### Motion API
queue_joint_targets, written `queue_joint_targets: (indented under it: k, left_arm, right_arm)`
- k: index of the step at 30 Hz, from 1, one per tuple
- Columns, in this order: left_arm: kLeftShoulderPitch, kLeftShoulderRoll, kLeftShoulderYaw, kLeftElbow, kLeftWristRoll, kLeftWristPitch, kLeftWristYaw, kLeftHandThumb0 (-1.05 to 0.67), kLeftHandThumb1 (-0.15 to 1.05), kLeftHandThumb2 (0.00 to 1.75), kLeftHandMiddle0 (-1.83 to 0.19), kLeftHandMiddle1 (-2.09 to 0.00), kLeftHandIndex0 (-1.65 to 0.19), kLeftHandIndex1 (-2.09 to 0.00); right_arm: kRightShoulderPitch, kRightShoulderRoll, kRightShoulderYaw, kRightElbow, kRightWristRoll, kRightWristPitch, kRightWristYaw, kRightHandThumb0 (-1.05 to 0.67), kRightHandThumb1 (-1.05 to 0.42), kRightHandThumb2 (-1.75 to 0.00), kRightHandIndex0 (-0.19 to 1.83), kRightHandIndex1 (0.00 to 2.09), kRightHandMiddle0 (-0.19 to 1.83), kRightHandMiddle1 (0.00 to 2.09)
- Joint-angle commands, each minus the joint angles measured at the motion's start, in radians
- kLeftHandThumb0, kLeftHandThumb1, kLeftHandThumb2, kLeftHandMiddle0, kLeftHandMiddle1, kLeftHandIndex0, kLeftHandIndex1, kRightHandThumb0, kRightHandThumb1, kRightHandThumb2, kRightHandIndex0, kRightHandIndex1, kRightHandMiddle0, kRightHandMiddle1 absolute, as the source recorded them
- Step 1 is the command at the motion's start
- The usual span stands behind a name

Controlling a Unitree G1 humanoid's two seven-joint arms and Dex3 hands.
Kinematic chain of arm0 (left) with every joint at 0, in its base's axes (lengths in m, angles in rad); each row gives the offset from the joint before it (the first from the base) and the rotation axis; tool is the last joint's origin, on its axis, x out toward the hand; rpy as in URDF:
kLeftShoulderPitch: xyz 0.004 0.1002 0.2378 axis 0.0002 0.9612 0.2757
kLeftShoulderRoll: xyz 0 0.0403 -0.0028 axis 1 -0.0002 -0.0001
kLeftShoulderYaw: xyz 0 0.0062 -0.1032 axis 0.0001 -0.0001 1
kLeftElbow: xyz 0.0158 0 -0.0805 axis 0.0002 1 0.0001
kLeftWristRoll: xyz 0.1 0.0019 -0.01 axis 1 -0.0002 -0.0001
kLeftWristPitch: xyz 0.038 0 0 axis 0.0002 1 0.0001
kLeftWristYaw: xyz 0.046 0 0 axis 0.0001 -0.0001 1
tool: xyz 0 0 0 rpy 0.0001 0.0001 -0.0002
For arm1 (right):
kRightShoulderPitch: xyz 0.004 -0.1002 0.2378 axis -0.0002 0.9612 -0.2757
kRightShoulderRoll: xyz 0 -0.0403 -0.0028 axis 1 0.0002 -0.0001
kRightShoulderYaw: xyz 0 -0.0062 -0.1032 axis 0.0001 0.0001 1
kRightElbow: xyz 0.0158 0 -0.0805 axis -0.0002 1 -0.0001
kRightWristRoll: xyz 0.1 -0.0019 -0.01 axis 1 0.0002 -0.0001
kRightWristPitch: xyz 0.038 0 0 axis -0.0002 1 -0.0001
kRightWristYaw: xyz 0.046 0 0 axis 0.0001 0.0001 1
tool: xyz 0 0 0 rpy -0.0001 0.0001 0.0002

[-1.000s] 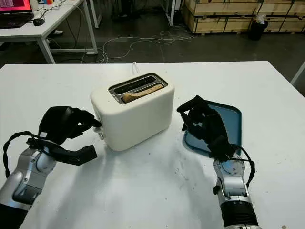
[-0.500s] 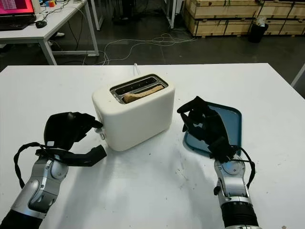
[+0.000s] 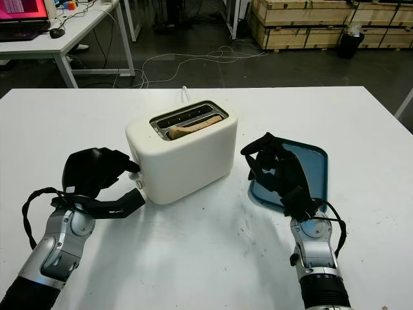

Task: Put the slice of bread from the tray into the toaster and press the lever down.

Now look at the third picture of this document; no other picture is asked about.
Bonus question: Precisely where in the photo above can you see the blue rectangular tray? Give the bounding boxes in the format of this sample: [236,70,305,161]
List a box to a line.
[247,138,329,214]

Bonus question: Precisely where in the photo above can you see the white floor cables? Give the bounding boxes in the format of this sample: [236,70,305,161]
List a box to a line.
[135,45,268,88]

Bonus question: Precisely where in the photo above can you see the white office desk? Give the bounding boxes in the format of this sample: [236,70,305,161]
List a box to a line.
[0,0,136,88]

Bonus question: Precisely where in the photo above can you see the slanted white table leg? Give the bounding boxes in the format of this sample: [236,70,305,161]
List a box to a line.
[394,90,413,119]

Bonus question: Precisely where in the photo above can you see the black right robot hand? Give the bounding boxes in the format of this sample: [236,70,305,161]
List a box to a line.
[240,132,308,198]

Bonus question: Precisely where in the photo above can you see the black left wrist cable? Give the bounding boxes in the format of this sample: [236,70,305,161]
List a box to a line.
[21,187,75,249]

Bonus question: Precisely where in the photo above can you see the long wooden crate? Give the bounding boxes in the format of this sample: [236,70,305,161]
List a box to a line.
[250,0,354,51]
[350,0,413,50]

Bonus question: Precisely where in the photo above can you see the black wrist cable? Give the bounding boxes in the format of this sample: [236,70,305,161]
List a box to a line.
[283,198,348,259]
[21,187,75,249]

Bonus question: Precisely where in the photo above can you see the black trash bin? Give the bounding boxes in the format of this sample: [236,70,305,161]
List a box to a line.
[337,30,365,59]

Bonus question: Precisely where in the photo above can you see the cream white two-slot toaster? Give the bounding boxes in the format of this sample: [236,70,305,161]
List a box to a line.
[125,100,239,205]

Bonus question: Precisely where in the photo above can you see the black laptop with pink screen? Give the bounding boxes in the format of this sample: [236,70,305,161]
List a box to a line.
[0,0,52,41]

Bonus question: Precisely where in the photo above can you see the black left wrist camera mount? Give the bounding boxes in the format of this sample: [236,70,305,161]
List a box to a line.
[86,189,146,220]

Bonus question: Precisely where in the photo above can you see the brown bread slice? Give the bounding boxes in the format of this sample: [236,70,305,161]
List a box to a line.
[166,115,224,141]

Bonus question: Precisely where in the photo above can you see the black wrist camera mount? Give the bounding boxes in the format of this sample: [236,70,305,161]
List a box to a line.
[86,189,146,220]
[279,186,319,220]

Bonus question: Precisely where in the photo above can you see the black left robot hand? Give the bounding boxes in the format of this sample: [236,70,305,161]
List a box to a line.
[61,147,141,200]

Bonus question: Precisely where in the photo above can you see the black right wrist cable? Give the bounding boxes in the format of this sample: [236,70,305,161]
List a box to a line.
[283,198,348,259]

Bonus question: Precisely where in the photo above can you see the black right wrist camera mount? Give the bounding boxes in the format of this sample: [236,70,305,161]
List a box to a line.
[279,186,319,220]

